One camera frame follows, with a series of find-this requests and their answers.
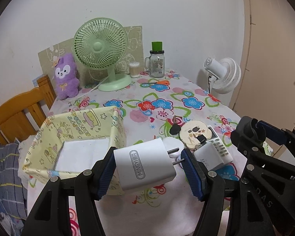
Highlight white Mingyuan charger plug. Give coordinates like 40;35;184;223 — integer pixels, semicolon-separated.
114;138;176;192

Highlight white remote control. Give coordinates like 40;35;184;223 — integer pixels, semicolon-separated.
208;125;233;165

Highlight black car key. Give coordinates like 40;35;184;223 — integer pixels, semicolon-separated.
169;116;184;135

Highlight white power adapter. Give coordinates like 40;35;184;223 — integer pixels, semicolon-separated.
193;142;224;171

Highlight white earbuds case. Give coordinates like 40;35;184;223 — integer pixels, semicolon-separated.
162;137;184;159

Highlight floral tablecloth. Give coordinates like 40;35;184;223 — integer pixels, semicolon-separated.
26;70;273;236

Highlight purple plush rabbit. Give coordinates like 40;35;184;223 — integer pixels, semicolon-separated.
54;53;80;100

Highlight wooden chair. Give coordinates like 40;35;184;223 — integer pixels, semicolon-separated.
0;75;56;145

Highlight blue plaid cloth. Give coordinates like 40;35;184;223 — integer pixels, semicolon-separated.
0;143;27;235

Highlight cotton swab container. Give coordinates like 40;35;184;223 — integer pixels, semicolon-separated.
129;62;141;78

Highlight white standing fan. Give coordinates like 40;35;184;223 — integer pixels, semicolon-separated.
204;57;241;94

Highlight glass mason jar mug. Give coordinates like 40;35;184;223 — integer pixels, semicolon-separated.
144;50;165;78

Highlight beige door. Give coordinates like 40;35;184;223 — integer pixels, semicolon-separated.
230;0;295;130

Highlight green desk fan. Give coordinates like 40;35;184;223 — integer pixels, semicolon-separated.
73;18;132;92

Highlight beige patterned cardboard panel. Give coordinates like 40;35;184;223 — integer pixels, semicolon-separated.
38;26;144;87

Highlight green cup on jar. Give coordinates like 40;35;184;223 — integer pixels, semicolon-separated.
151;41;163;52

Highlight orange handled scissors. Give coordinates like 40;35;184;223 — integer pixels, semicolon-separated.
148;78;170;86

